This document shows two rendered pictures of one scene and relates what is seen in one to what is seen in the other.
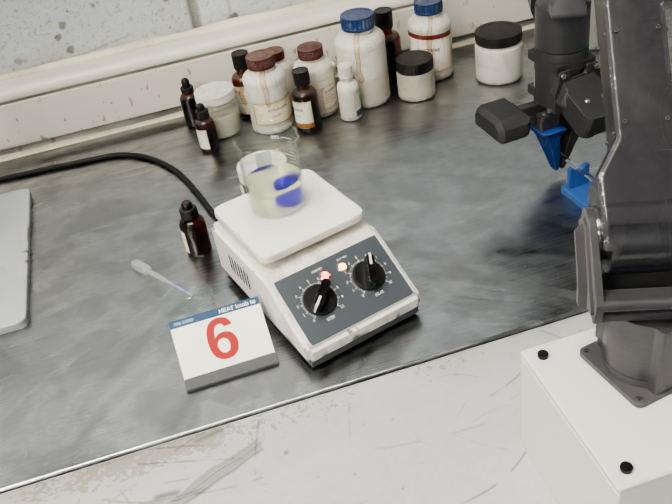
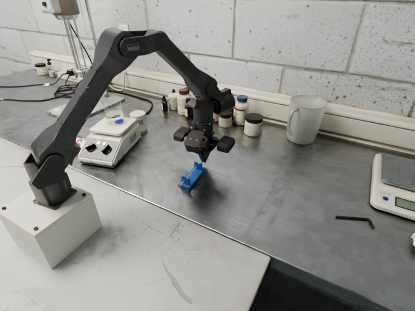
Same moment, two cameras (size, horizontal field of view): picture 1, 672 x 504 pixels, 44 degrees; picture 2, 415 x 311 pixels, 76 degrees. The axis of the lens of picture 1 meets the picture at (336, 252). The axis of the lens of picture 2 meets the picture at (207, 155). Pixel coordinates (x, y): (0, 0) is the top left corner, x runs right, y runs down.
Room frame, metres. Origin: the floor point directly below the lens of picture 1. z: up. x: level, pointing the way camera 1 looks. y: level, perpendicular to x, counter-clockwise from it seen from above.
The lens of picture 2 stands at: (0.29, -0.74, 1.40)
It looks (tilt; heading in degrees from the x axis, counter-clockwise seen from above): 33 degrees down; 40
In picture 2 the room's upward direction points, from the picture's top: straight up
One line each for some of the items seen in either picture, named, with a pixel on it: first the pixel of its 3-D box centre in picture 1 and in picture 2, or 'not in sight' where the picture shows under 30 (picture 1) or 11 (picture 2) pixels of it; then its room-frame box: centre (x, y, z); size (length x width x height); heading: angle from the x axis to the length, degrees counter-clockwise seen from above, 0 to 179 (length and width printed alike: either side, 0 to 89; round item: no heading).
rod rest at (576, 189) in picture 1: (598, 195); (192, 174); (0.75, -0.30, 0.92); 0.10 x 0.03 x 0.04; 15
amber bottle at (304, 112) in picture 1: (305, 99); (188, 108); (1.05, 0.01, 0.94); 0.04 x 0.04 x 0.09
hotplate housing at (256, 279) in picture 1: (306, 258); (112, 139); (0.69, 0.03, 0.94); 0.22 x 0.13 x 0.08; 26
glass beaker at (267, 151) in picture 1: (274, 172); (113, 111); (0.73, 0.05, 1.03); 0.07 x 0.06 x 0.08; 57
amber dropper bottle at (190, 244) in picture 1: (192, 225); not in sight; (0.80, 0.16, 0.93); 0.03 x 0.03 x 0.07
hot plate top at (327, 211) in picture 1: (287, 213); (113, 124); (0.71, 0.04, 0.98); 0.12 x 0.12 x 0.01; 26
